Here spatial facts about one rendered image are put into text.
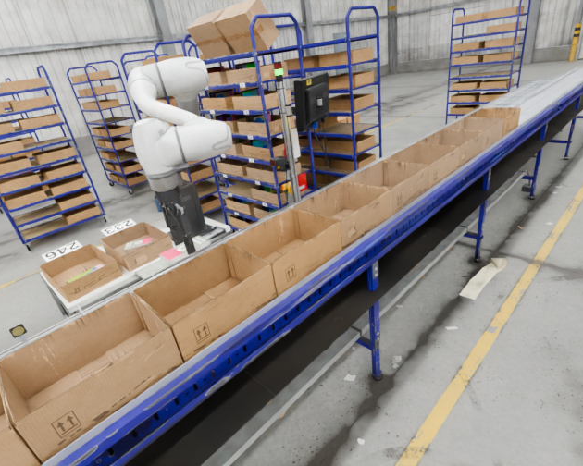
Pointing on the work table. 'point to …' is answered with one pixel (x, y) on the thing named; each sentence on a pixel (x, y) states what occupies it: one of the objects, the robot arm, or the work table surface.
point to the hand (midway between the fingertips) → (183, 242)
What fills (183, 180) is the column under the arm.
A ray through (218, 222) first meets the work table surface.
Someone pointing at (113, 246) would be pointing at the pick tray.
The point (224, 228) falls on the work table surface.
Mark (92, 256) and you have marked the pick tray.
